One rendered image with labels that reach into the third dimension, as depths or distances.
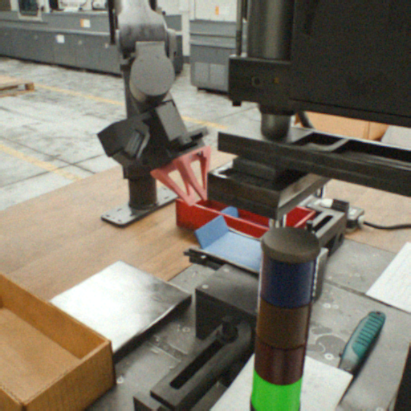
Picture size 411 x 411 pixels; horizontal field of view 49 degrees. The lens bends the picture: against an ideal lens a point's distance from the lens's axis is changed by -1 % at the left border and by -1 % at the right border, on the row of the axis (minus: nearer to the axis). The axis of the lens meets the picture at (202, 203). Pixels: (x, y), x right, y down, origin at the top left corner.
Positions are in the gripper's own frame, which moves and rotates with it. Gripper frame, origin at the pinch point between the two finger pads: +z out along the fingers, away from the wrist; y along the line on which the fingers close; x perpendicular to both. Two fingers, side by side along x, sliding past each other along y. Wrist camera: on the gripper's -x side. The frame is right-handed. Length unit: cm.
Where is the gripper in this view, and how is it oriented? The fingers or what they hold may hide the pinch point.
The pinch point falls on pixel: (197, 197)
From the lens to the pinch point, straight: 69.4
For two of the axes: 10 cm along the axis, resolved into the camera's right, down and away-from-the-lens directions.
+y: 6.6, -2.3, -7.1
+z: 4.1, 9.1, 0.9
